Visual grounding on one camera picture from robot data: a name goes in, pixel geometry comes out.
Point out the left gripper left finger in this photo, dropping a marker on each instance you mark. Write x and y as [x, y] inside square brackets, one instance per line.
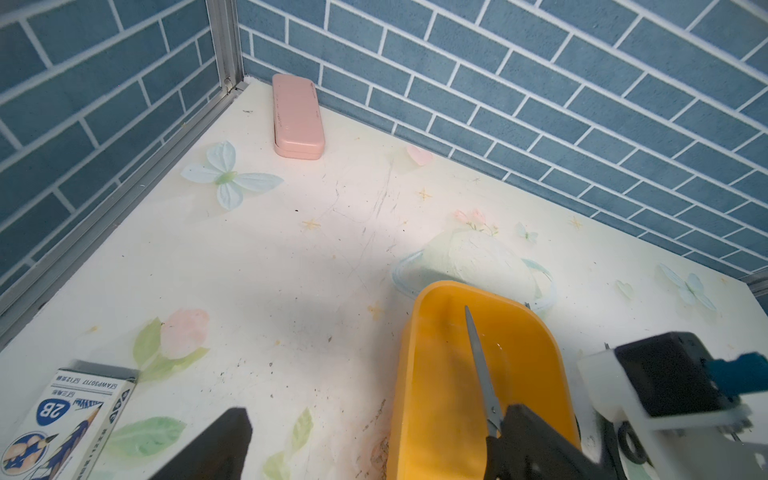
[219, 452]

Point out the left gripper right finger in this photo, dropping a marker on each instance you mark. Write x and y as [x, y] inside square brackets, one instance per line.
[521, 445]

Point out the dark blue handled scissors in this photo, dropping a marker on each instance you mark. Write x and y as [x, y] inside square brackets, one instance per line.
[489, 390]

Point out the yellow plastic storage box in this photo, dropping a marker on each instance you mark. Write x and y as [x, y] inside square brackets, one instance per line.
[438, 426]

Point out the pink pencil case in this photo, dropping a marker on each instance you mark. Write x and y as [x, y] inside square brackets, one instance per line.
[298, 127]

